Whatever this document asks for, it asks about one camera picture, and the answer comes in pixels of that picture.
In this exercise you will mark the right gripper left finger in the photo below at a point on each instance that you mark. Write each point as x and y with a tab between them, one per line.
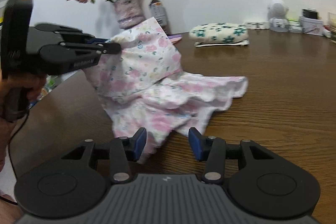
124	150

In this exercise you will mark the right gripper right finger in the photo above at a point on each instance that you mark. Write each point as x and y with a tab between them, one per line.
211	150

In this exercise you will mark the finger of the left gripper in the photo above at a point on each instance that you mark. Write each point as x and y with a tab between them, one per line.
97	41
111	48

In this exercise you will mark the pink floral baby garment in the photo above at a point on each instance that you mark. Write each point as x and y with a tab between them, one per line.
146	86

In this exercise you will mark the person's left hand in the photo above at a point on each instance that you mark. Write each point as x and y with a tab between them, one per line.
17	92

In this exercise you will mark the pink knitted vase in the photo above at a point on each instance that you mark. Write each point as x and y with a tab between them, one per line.
128	13

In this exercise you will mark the tea drink bottle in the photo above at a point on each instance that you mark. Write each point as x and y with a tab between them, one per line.
159	13

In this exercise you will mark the pink blue purple cloth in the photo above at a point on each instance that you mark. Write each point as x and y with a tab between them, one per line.
175	38

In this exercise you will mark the folded green floral cloth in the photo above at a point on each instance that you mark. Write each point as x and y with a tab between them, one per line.
219	34

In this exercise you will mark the white astronaut figurine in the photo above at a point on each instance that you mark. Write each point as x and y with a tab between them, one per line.
277	11

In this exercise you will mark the white small box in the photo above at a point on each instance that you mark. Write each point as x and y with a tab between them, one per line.
311	23

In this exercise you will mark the clear glass cup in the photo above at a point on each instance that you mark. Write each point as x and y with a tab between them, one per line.
332	25

